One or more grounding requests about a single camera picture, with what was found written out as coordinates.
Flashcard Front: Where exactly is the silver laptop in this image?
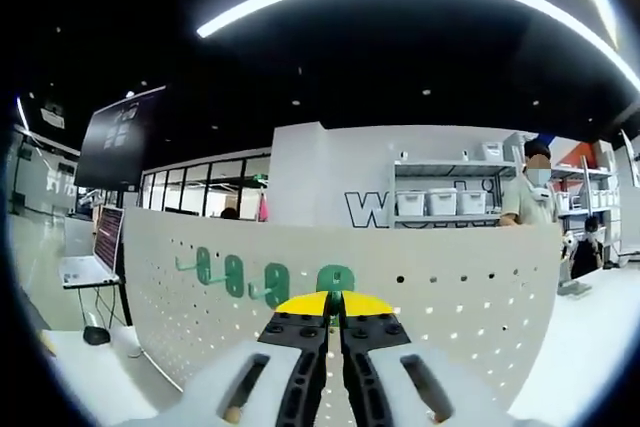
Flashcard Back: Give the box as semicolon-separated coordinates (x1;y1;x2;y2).
58;205;126;291

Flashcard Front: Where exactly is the white perforated mounting plate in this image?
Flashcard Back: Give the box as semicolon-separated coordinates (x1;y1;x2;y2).
121;206;564;411

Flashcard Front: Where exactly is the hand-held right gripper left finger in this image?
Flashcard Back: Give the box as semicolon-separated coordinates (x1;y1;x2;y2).
164;290;331;427

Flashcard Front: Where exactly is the black computer mouse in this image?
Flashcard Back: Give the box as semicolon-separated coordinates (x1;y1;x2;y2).
82;325;112;346

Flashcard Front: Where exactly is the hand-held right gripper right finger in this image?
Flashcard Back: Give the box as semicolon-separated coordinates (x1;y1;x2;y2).
338;290;506;427

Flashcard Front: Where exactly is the large dark wall display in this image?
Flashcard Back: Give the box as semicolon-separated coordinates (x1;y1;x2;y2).
73;85;169;188

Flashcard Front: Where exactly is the shelf with white bins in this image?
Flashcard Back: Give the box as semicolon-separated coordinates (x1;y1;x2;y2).
397;139;619;216

